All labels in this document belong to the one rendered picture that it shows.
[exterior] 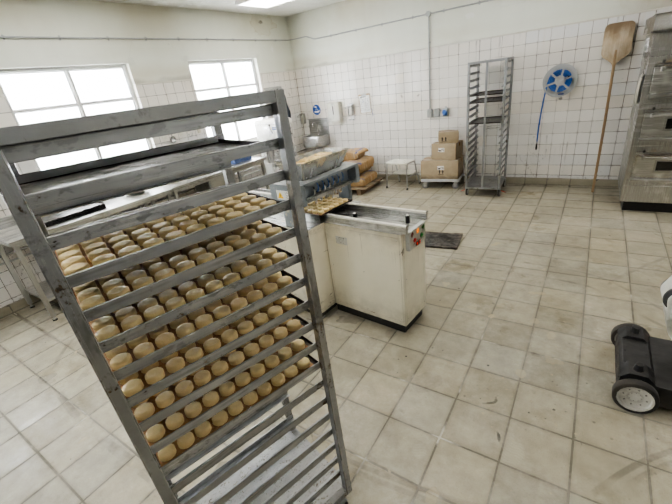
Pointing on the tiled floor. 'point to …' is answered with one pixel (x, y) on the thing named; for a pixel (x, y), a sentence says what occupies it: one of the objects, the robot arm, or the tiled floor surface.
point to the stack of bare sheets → (442, 240)
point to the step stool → (401, 169)
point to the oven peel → (622, 35)
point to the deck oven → (650, 126)
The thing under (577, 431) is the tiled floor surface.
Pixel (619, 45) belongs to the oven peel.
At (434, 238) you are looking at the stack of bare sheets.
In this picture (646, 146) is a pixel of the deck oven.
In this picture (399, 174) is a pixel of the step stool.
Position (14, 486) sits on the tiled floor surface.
